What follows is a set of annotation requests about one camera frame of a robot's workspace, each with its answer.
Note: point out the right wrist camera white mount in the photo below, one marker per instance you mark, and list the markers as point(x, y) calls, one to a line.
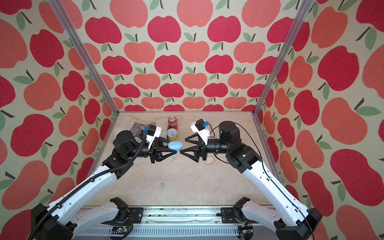
point(201, 128)

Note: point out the blue earbud charging case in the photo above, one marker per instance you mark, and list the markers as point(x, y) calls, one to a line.
point(175, 145)

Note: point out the pink earbud charging case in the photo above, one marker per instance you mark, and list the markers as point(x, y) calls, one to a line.
point(209, 160)

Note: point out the yellow tin can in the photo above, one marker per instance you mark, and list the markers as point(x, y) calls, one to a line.
point(172, 134)

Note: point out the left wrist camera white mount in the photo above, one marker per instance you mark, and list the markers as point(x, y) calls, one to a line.
point(152, 133)

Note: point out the left aluminium frame post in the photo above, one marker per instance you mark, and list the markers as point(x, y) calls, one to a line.
point(71, 31)

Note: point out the right aluminium frame post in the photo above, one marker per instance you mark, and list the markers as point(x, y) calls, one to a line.
point(301, 15)

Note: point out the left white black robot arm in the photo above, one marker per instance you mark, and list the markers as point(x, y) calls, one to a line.
point(61, 220)

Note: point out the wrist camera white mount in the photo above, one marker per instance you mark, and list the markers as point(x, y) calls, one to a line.
point(152, 133)
point(201, 128)

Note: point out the red cola can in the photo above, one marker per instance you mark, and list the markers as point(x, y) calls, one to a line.
point(172, 123)

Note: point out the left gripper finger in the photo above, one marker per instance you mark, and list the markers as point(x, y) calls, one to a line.
point(164, 154)
point(162, 142)

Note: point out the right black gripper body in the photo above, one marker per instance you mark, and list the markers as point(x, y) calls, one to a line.
point(204, 150)

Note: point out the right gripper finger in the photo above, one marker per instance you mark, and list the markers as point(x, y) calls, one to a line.
point(191, 153)
point(193, 139)

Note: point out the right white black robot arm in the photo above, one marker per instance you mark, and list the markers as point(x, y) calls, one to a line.
point(290, 219)

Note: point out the beige Monet tote bag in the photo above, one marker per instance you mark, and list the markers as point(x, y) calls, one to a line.
point(134, 121)

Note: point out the aluminium frame post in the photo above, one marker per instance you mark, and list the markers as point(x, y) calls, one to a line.
point(301, 15)
point(71, 31)

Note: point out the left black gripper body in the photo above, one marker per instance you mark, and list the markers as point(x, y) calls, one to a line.
point(152, 151)

